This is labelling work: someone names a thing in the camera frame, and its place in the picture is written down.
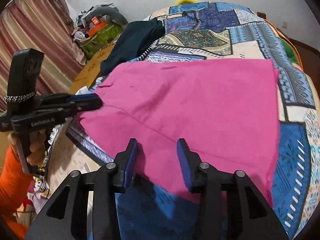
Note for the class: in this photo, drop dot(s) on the white wall socket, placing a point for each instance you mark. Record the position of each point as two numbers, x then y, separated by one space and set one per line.
284 24

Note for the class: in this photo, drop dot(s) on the pink pants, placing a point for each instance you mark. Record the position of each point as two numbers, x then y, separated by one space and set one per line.
226 110

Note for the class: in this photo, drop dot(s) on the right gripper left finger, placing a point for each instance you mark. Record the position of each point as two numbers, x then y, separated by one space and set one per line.
125 166

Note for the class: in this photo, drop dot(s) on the orange green fleece blanket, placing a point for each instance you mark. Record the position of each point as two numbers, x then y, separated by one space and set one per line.
290 50

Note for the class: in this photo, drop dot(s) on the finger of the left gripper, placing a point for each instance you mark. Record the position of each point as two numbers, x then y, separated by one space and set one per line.
85 98
87 105

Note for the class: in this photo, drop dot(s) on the person left hand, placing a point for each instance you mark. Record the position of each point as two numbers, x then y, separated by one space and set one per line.
37 148

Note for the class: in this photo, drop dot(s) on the yellow foam tube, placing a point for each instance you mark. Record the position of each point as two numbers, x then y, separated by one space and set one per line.
182 2

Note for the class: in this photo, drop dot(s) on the dark navy folded garment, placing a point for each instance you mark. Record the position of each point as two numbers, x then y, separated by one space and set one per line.
132 43

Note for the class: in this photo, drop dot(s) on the orange box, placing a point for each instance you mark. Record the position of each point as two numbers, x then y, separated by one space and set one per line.
97 26

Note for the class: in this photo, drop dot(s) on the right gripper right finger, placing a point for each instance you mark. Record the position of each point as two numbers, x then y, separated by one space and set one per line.
196 173

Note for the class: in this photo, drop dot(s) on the wooden lap desk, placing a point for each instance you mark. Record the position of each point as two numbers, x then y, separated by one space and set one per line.
91 71

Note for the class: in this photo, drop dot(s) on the grey stuffed pillow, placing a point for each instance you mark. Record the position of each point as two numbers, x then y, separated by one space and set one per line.
111 14

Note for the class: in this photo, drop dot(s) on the blue patchwork bedspread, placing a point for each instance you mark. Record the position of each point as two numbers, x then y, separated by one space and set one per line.
212 31

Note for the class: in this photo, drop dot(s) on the green storage bin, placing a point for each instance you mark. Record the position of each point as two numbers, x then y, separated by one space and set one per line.
100 40

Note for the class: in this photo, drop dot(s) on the striped pink curtain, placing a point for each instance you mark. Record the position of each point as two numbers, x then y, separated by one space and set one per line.
44 25

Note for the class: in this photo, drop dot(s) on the orange left sleeve forearm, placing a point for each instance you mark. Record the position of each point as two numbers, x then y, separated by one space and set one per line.
14 188

